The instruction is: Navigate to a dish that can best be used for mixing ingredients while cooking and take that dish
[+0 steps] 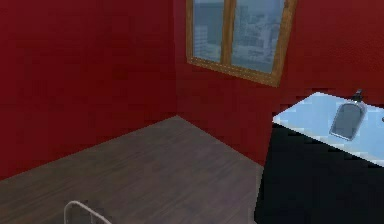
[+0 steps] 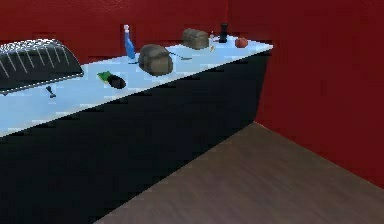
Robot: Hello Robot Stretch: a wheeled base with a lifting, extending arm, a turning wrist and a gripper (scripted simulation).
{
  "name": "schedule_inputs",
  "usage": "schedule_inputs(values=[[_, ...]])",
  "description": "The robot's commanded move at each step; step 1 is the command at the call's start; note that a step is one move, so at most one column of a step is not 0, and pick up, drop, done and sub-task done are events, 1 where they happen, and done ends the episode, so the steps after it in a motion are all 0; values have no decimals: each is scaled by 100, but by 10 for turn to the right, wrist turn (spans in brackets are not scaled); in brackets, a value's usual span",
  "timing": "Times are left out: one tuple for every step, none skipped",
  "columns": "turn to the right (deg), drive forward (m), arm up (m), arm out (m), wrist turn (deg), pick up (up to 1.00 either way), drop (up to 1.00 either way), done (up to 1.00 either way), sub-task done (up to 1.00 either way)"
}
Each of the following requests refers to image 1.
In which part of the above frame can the wooden framed window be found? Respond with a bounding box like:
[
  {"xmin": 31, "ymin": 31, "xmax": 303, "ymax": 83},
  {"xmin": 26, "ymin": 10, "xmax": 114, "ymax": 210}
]
[{"xmin": 185, "ymin": 0, "xmax": 299, "ymax": 88}]

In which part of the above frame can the black cabinet with pale worktop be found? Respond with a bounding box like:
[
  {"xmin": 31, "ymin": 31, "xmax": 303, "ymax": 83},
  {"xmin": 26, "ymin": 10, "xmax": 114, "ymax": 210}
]
[{"xmin": 253, "ymin": 91, "xmax": 384, "ymax": 224}]

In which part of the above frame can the black sink tap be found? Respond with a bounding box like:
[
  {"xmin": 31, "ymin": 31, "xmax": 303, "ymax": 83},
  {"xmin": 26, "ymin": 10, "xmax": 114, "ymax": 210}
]
[{"xmin": 352, "ymin": 88, "xmax": 364, "ymax": 104}]

